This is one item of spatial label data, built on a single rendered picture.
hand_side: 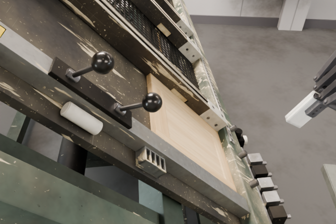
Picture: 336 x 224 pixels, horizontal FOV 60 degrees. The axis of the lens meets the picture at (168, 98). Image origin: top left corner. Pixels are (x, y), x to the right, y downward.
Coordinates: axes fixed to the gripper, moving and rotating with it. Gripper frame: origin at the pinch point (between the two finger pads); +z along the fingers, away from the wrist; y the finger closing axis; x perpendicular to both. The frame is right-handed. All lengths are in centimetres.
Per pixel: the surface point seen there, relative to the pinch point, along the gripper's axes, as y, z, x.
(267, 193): -27, 55, 38
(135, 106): -1.3, 16.7, -25.7
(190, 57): -95, 56, -2
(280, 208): -22, 53, 42
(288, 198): -77, 108, 103
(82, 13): -34, 23, -48
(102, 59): 2.8, 6.5, -34.3
